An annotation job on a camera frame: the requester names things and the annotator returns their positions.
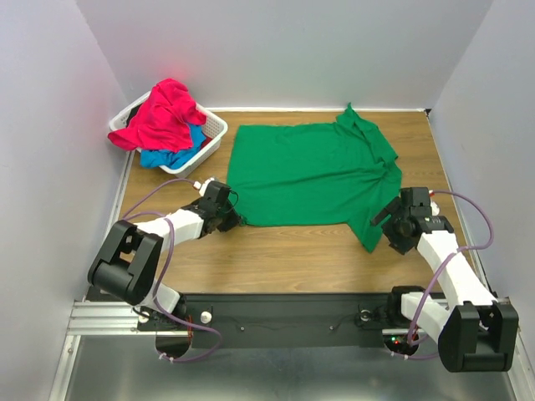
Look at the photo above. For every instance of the red t shirt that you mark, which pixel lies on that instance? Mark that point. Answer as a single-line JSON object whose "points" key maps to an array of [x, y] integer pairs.
{"points": [[162, 121]]}

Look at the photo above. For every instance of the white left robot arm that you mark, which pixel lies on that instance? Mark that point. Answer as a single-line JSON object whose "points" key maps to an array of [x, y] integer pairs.
{"points": [[126, 263]]}

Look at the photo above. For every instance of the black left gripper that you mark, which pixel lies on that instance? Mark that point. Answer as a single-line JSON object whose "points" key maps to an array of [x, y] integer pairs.
{"points": [[233, 221]]}

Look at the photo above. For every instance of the blue t shirt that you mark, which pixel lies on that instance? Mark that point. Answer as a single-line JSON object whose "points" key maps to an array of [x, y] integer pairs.
{"points": [[174, 160]]}

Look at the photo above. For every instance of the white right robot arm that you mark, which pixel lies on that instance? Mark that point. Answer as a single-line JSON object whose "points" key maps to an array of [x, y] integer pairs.
{"points": [[473, 330]]}

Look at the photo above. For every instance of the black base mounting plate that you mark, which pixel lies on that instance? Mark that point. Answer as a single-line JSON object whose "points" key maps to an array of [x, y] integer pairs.
{"points": [[293, 320]]}

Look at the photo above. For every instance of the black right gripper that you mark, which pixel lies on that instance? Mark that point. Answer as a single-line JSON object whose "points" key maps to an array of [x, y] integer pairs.
{"points": [[390, 223]]}

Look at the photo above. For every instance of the green t shirt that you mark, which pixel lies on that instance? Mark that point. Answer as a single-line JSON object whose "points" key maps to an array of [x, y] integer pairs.
{"points": [[342, 172]]}

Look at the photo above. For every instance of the aluminium frame rail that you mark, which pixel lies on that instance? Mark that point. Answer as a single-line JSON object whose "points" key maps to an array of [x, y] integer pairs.
{"points": [[101, 319]]}

